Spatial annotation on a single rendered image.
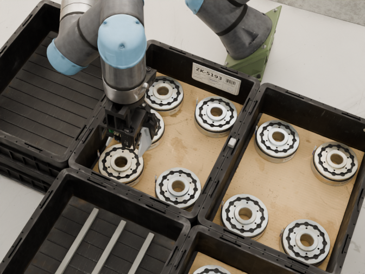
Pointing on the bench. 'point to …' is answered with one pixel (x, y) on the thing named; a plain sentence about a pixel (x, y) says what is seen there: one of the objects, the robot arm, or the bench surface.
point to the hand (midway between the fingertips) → (133, 139)
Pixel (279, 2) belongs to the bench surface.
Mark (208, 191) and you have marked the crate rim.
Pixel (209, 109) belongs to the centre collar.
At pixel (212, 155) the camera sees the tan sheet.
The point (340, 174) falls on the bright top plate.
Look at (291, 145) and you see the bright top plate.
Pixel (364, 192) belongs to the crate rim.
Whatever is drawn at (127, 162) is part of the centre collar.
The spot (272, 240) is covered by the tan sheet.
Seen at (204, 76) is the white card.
